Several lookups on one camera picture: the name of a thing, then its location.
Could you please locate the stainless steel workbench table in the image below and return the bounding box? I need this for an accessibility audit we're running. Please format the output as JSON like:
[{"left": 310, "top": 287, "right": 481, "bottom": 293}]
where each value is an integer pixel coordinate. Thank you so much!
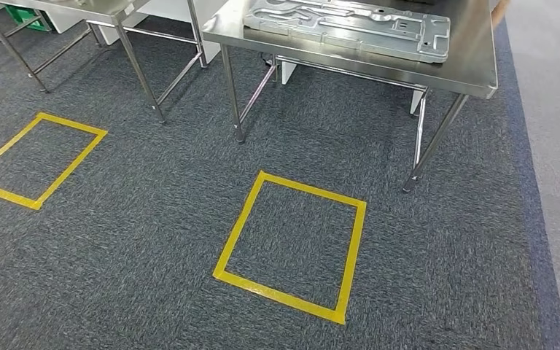
[{"left": 201, "top": 0, "right": 499, "bottom": 193}]

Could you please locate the grey metal fixture plate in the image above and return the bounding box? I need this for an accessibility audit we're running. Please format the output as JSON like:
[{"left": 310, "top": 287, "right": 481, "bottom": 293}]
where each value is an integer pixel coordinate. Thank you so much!
[{"left": 242, "top": 0, "right": 451, "bottom": 64}]

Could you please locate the stainless steel side table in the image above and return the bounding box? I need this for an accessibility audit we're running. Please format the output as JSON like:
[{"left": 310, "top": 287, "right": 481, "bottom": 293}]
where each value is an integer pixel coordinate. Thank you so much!
[{"left": 0, "top": 0, "right": 209, "bottom": 125}]

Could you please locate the green plastic crate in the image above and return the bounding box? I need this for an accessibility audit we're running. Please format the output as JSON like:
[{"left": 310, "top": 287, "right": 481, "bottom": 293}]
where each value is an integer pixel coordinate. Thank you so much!
[{"left": 4, "top": 4, "right": 53, "bottom": 33}]

